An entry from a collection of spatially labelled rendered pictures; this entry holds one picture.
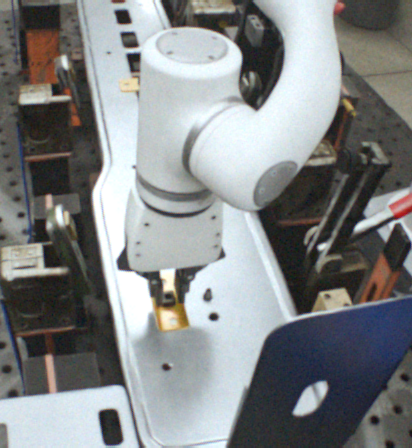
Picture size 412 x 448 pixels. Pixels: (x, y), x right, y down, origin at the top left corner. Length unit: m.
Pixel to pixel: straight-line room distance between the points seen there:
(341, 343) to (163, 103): 0.24
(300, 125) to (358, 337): 0.18
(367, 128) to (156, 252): 1.08
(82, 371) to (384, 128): 1.17
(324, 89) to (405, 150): 1.14
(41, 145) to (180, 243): 0.46
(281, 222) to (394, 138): 0.77
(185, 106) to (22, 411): 0.37
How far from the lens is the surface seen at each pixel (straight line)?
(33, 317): 0.79
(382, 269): 0.65
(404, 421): 1.09
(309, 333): 0.35
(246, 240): 0.83
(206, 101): 0.50
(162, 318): 0.73
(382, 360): 0.42
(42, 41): 1.36
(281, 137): 0.47
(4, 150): 1.45
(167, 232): 0.62
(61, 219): 0.68
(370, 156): 0.68
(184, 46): 0.51
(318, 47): 0.49
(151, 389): 0.69
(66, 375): 0.72
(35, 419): 0.67
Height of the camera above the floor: 1.60
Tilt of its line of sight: 46 degrees down
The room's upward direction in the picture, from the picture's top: 9 degrees clockwise
